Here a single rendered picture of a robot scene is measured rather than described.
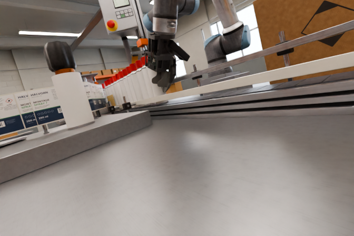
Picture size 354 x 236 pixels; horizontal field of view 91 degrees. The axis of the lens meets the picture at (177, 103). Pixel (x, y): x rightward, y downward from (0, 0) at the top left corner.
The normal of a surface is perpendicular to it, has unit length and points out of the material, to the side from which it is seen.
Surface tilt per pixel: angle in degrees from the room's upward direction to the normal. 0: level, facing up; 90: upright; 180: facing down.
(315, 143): 0
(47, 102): 90
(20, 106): 90
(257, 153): 0
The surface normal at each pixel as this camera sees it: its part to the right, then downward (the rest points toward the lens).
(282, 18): -0.70, 0.25
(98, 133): 0.62, -0.09
